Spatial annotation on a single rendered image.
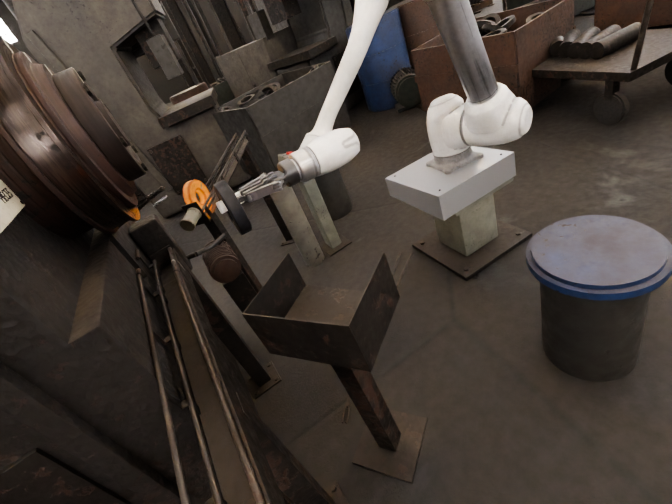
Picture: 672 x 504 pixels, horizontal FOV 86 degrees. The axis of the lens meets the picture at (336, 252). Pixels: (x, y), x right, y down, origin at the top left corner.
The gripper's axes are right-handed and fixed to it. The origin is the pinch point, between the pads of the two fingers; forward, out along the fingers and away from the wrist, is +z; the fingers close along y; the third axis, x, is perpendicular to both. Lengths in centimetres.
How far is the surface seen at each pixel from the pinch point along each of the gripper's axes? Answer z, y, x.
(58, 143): 24.5, -6.0, 28.1
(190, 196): 8, 61, -11
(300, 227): -34, 75, -55
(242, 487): 25, -54, -27
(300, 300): -1.9, -22.7, -23.4
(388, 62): -235, 249, -27
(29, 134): 28.0, -4.5, 31.2
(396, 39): -249, 248, -10
